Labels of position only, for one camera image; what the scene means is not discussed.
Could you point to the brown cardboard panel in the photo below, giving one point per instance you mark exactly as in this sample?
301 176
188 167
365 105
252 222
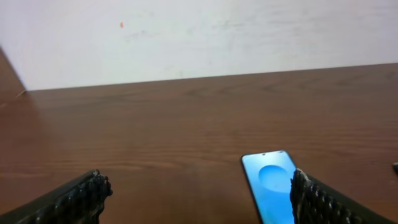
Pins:
11 85

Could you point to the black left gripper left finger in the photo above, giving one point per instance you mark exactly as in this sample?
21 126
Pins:
80 200

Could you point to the blue screen smartphone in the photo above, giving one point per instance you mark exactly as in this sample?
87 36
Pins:
269 176

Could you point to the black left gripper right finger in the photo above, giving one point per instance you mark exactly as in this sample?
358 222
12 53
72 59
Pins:
314 202

